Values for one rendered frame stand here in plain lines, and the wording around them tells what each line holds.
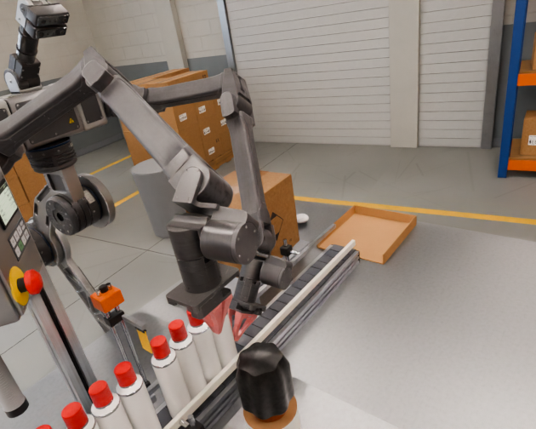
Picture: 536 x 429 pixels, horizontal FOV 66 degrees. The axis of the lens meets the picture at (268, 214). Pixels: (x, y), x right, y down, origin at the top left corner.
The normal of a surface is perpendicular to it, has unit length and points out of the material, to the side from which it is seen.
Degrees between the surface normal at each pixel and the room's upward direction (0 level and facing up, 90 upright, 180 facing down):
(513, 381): 0
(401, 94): 90
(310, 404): 0
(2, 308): 90
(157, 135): 39
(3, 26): 90
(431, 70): 90
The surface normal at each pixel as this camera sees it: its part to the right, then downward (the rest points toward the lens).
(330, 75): -0.50, 0.44
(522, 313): -0.14, -0.89
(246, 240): 0.86, 0.07
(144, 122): -0.40, -0.41
